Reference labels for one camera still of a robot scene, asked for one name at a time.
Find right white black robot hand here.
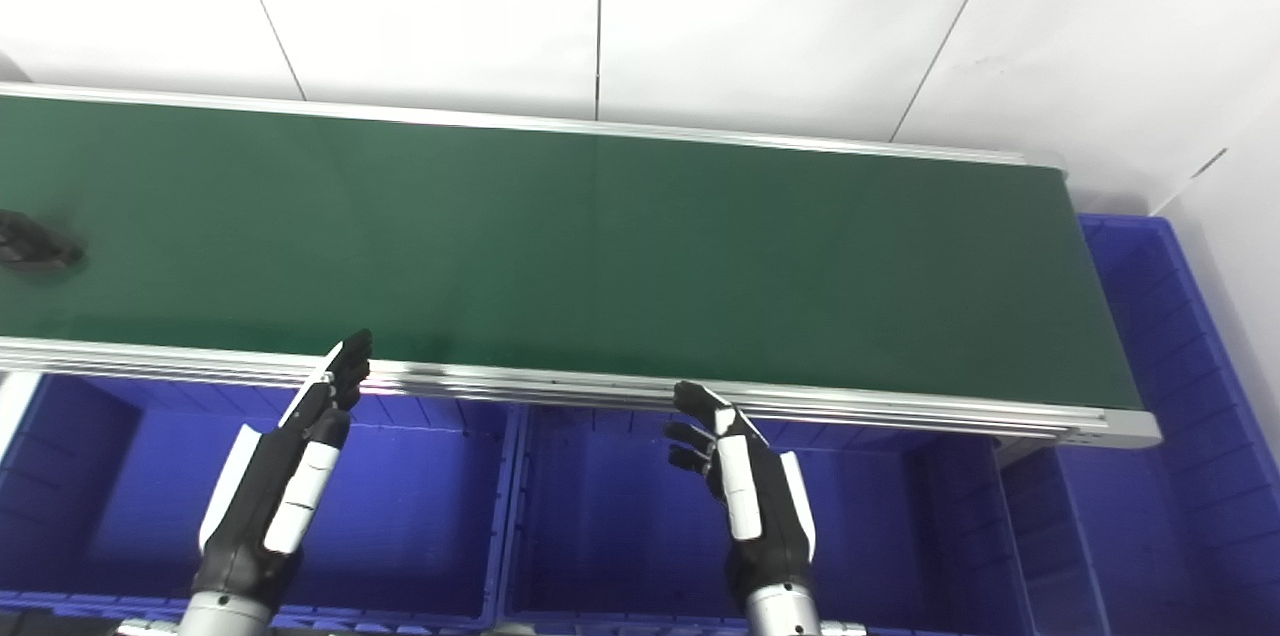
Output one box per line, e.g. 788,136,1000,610
664,380,817,599

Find green conveyor belt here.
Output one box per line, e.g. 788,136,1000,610
0,81,1163,450
0,96,1143,411

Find large blue plastic bin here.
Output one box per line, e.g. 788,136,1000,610
998,213,1280,636

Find black flanged metal part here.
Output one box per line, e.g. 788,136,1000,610
0,210,86,273

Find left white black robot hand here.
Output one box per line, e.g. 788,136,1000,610
193,328,374,614

